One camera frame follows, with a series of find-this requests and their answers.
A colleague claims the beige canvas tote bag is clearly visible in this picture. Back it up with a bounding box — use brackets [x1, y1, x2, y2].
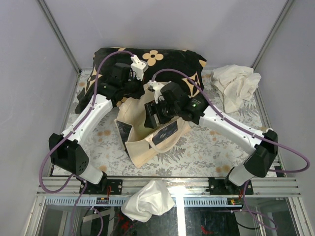
[115, 85, 190, 168]

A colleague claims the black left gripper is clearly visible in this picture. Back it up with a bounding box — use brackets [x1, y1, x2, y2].
[121, 73, 145, 99]

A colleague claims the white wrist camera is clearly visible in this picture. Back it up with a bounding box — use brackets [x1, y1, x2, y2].
[130, 55, 148, 81]
[148, 81, 164, 104]

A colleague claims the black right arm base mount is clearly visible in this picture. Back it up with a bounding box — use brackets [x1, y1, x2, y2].
[206, 168, 252, 195]

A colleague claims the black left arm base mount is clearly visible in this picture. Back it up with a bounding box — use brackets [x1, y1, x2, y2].
[79, 172, 123, 195]

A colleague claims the aluminium front rail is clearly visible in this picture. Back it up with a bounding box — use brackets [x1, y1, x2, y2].
[36, 177, 301, 207]

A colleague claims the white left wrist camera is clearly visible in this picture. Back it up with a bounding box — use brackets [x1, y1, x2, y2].
[130, 55, 148, 81]

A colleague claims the black floral pillow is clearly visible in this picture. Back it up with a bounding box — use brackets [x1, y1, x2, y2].
[75, 47, 207, 114]

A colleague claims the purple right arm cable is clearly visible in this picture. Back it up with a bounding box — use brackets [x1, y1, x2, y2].
[150, 69, 311, 231]

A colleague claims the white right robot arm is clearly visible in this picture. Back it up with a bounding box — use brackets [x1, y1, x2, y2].
[144, 82, 278, 194]

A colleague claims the crumpled white cloth on table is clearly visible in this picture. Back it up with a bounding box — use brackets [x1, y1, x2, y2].
[210, 64, 261, 114]

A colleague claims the floral table mat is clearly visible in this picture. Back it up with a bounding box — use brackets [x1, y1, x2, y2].
[66, 69, 266, 177]

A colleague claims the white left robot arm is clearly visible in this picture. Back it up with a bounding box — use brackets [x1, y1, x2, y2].
[49, 60, 148, 194]

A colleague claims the white rag on rail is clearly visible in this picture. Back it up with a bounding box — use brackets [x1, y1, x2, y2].
[121, 180, 175, 223]

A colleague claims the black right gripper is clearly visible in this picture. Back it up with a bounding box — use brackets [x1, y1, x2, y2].
[144, 96, 180, 129]

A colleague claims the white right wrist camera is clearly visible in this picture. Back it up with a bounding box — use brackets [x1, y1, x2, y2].
[148, 81, 164, 104]

